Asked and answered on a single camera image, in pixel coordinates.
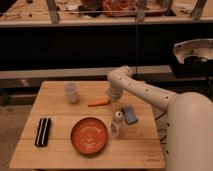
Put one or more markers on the white tapered gripper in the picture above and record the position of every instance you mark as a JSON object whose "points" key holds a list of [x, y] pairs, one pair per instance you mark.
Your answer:
{"points": [[113, 95]]}

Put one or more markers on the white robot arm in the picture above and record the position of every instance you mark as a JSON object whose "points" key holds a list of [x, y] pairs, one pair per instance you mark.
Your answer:
{"points": [[190, 120]]}

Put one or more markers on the blue sponge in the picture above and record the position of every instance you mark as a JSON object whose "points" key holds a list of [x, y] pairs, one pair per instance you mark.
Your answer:
{"points": [[129, 115]]}

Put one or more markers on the small clear bottle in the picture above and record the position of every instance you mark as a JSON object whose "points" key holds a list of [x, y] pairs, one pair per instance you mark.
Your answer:
{"points": [[116, 123]]}

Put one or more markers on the translucent plastic cup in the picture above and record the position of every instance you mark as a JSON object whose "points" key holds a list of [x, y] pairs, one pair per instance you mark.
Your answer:
{"points": [[70, 90]]}

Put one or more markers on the wooden table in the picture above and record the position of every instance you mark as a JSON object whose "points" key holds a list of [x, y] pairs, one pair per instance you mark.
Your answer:
{"points": [[137, 146]]}

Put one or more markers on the black striped rectangular block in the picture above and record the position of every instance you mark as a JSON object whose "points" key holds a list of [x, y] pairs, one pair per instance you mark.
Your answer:
{"points": [[43, 132]]}

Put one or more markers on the orange basket in background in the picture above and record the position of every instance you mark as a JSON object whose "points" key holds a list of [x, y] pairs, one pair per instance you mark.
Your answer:
{"points": [[118, 8]]}

